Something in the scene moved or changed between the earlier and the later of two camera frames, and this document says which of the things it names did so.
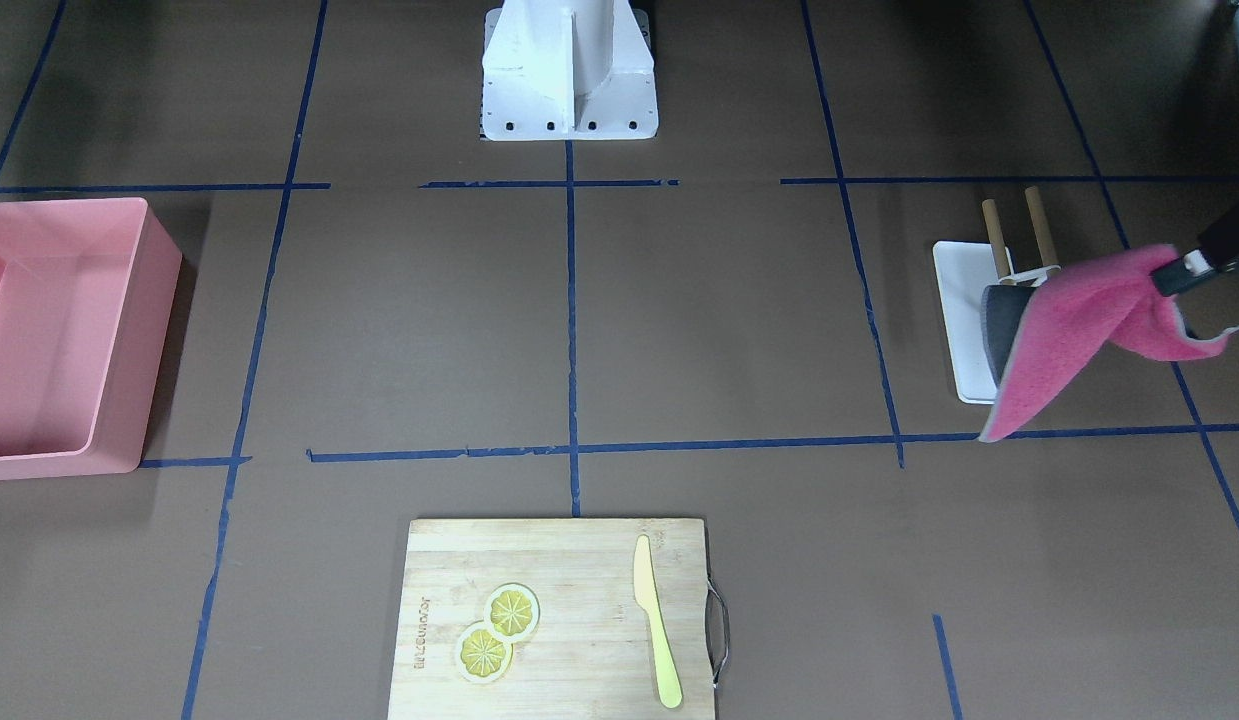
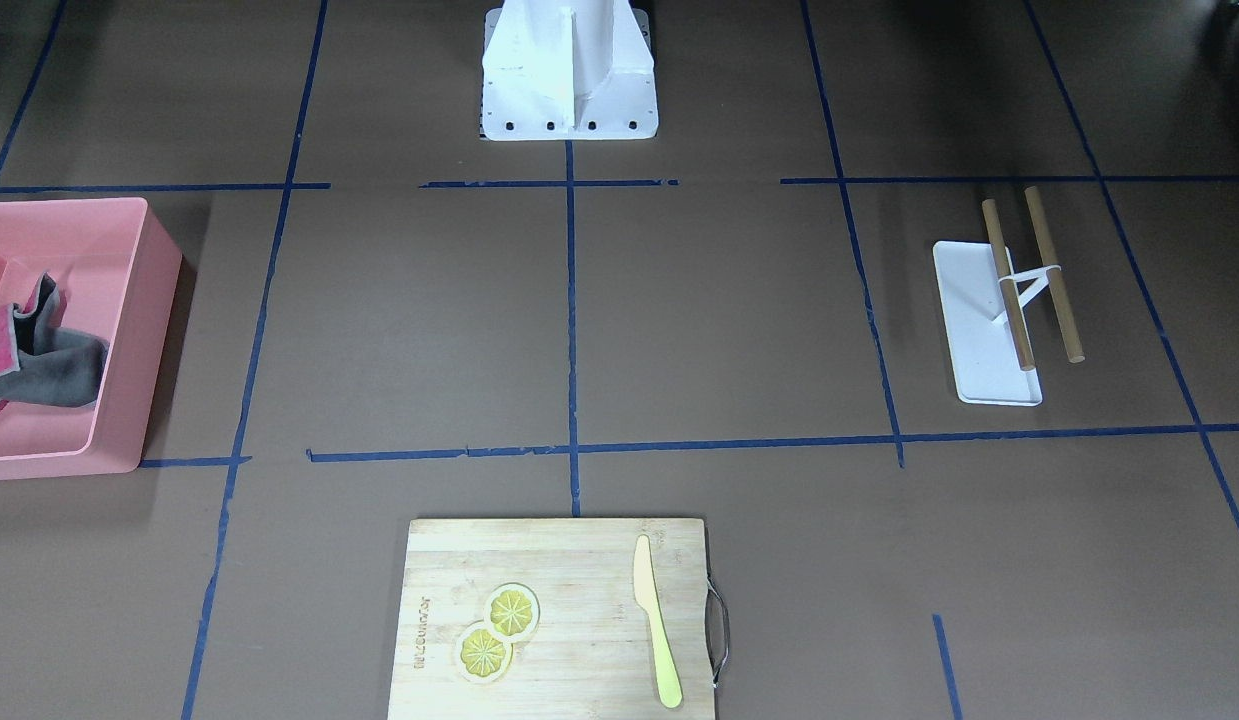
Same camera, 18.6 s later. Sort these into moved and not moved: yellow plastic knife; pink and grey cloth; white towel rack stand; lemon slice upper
Moved: pink and grey cloth
Not moved: lemon slice upper; white towel rack stand; yellow plastic knife
